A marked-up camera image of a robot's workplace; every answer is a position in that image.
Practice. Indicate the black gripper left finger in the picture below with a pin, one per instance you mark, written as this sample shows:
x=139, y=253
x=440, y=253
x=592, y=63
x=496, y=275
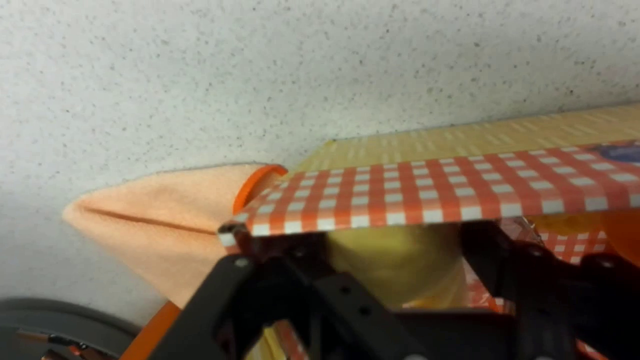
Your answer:
x=266, y=306

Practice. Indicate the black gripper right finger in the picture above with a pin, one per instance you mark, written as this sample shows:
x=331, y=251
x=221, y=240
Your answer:
x=566, y=306

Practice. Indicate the yellow plush toy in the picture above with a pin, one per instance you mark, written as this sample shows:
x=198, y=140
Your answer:
x=393, y=261

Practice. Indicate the peach cloth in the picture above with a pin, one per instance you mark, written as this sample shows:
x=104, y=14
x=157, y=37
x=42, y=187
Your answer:
x=152, y=226

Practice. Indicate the black round disc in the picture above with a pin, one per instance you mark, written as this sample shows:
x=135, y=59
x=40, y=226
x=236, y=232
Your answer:
x=40, y=321

